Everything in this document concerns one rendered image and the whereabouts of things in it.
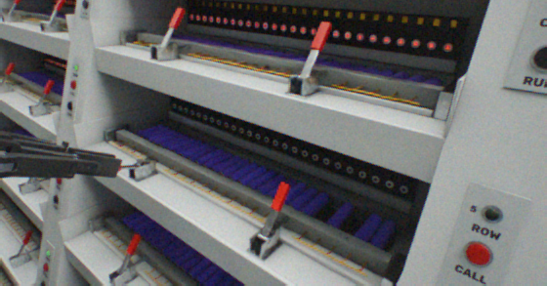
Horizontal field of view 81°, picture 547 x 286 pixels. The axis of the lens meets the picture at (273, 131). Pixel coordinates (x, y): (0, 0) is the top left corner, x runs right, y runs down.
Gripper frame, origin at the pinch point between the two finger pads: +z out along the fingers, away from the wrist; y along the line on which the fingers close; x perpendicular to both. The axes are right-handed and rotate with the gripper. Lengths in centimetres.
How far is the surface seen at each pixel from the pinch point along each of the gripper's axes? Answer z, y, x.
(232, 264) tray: 8.3, 23.7, -3.7
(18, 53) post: 14, -89, 8
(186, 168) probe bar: 12.2, 5.7, 2.9
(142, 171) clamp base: 7.9, 0.8, 0.0
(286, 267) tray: 8.8, 30.5, -0.5
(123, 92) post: 11.3, -18.5, 10.6
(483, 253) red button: 4.3, 47.1, 10.8
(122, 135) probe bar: 11.5, -13.4, 2.6
